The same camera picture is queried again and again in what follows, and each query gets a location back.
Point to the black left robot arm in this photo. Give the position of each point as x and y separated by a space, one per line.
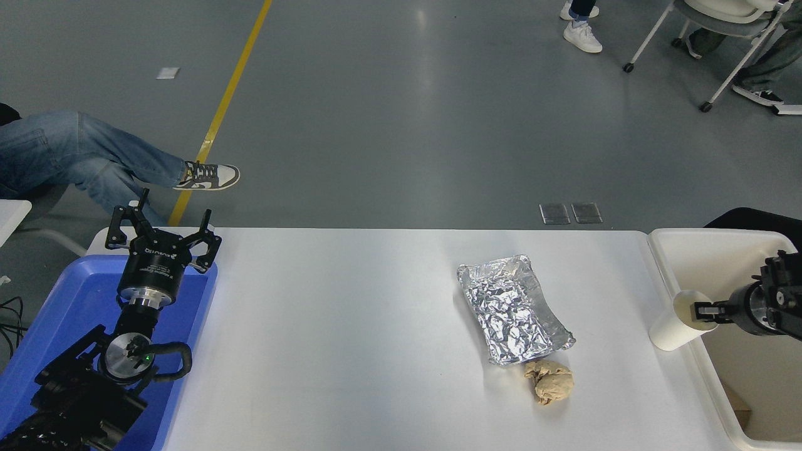
75 401

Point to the white wheeled chair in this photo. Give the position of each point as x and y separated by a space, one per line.
720 15

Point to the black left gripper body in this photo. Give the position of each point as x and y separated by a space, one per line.
156 263

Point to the silver floor plate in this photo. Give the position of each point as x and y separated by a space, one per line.
555 213
587 212

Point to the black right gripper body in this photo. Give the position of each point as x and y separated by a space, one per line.
744 310

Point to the person on white chair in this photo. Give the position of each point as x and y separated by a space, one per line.
770 62

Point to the white side table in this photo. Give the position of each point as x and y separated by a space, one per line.
11 216

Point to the large pale bin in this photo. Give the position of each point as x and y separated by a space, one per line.
720 263

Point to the blue plastic tray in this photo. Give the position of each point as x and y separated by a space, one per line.
75 294

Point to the white flat bar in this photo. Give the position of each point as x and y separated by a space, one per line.
788 109

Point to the black fabric object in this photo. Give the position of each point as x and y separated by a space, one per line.
758 219

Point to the crumpled tan paper ball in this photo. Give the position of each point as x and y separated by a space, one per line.
551 382

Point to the white paper scrap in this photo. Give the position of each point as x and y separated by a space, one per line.
168 72

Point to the white paper cup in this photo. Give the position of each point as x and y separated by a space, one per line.
673 329

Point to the crumpled foil tray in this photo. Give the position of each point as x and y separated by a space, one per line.
510 310

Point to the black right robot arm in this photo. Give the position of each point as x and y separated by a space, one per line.
783 300

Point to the standing person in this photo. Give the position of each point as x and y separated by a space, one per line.
583 34

